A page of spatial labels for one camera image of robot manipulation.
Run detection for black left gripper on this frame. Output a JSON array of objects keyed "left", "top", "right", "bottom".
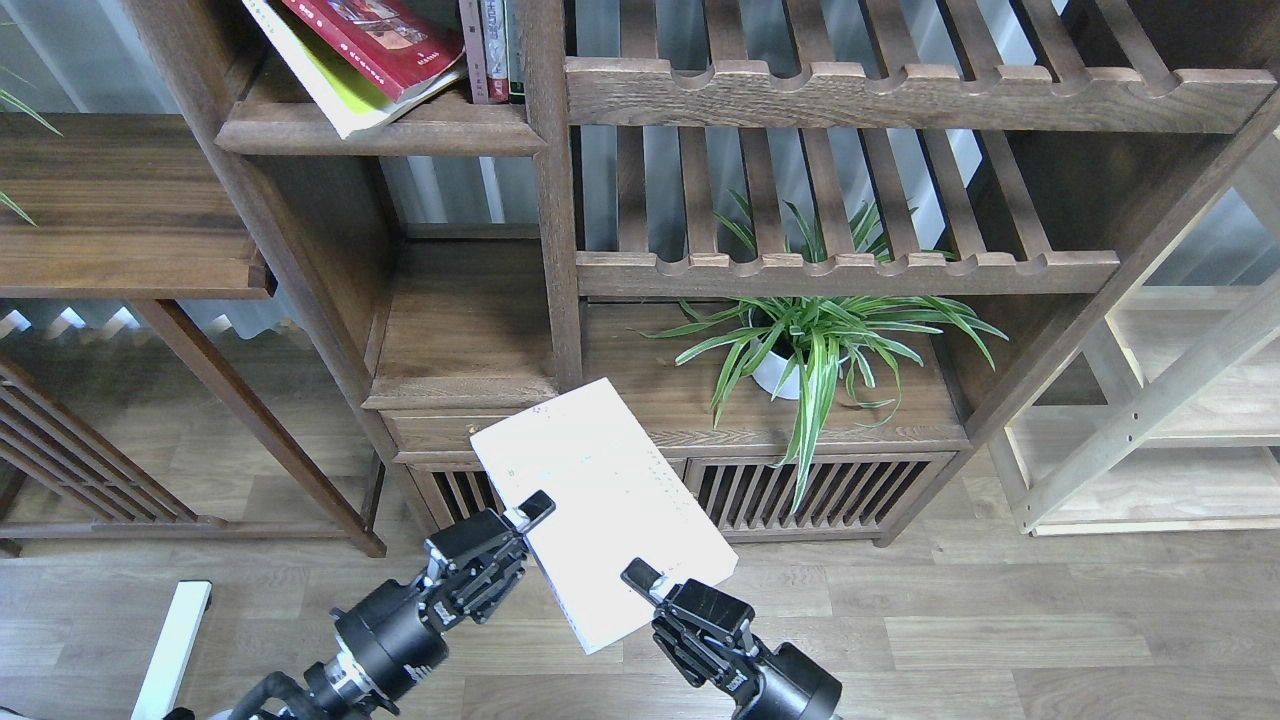
[{"left": 330, "top": 489, "right": 556, "bottom": 714}]

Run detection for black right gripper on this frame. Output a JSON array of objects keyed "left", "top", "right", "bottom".
[{"left": 620, "top": 559, "right": 842, "bottom": 719}]

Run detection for white lavender cover book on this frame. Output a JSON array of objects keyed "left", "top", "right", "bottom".
[{"left": 471, "top": 379, "right": 739, "bottom": 653}]

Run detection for yellow green cover book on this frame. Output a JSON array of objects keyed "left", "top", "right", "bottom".
[{"left": 244, "top": 1, "right": 462, "bottom": 138}]

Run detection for red cover book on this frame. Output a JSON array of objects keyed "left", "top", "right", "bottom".
[{"left": 285, "top": 1, "right": 466, "bottom": 102}]

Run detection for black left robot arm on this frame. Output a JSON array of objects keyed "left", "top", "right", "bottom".
[{"left": 221, "top": 491, "right": 556, "bottom": 719}]

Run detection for light wooden shelf rack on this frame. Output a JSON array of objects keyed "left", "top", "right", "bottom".
[{"left": 986, "top": 129, "right": 1280, "bottom": 536}]

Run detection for white plant pot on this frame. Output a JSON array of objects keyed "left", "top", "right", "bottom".
[{"left": 748, "top": 307, "right": 850, "bottom": 400}]

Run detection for green spider plant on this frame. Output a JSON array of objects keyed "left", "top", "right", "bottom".
[{"left": 630, "top": 188, "right": 1011, "bottom": 516}]

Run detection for dark wooden bookshelf cabinet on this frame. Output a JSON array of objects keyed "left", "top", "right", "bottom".
[{"left": 124, "top": 1, "right": 1277, "bottom": 544}]

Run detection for white red upright book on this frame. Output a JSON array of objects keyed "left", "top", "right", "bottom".
[{"left": 480, "top": 0, "right": 509, "bottom": 104}]

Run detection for dark green upright book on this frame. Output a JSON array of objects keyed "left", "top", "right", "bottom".
[{"left": 504, "top": 0, "right": 526, "bottom": 105}]

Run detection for dark wooden side table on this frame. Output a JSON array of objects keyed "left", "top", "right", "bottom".
[{"left": 1, "top": 114, "right": 387, "bottom": 559}]

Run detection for green plant leaves at left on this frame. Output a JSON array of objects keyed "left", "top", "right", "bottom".
[{"left": 1, "top": 79, "right": 65, "bottom": 227}]

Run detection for white metal post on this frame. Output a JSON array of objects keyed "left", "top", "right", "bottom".
[{"left": 131, "top": 580, "right": 212, "bottom": 719}]

